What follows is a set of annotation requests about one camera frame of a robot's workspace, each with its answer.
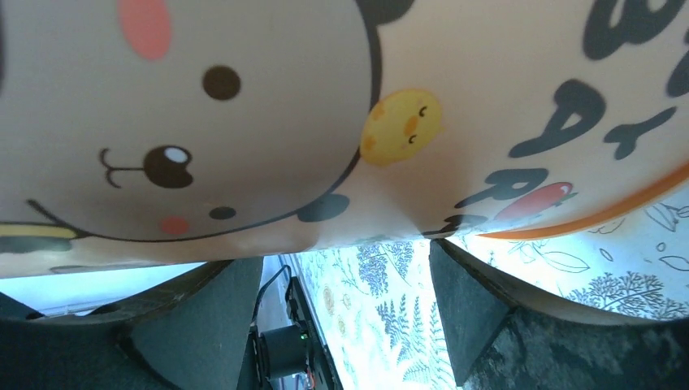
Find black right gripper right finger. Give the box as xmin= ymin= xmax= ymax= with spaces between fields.
xmin=429 ymin=240 xmax=688 ymax=389

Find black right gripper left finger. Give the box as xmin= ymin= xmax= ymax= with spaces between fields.
xmin=1 ymin=258 xmax=263 ymax=389

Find orange bucket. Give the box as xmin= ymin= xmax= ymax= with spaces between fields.
xmin=1 ymin=1 xmax=688 ymax=278

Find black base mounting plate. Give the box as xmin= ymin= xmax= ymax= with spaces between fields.
xmin=236 ymin=263 xmax=344 ymax=390

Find floral patterned table mat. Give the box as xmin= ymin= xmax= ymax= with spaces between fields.
xmin=295 ymin=188 xmax=688 ymax=389

